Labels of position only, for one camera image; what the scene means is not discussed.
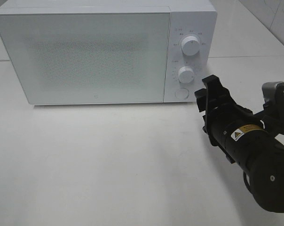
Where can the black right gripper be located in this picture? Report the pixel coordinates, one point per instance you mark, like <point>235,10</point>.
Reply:
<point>227,124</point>

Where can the round white door button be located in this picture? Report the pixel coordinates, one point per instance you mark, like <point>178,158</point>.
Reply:
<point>182,93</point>

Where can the white timer knob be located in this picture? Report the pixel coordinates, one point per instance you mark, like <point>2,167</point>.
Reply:
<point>186,75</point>

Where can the white microwave door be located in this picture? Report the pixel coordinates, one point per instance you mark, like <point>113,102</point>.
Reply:
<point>88,59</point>

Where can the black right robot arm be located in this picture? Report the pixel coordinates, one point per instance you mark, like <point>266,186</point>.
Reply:
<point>264,178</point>

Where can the white microwave oven body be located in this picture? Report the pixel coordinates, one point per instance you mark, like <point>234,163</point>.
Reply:
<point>197,17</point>

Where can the upper white power knob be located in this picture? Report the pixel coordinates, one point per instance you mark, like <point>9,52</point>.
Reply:
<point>190,45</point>

